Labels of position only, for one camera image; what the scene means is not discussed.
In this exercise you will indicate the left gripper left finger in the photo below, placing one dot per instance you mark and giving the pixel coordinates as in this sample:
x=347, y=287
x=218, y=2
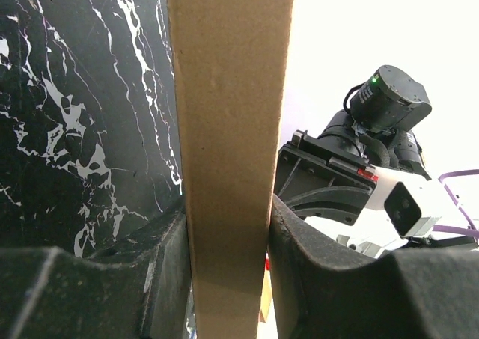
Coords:
x=136, y=288

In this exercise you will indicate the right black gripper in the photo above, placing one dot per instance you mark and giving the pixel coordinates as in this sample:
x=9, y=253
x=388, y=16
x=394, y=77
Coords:
x=333, y=175

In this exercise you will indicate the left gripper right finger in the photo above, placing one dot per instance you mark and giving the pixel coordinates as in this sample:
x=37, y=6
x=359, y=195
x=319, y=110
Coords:
x=322, y=289

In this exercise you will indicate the brown cardboard box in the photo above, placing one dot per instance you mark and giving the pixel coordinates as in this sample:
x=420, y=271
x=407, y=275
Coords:
x=229, y=58

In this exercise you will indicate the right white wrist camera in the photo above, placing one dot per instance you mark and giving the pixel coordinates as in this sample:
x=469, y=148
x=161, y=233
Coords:
x=412, y=203

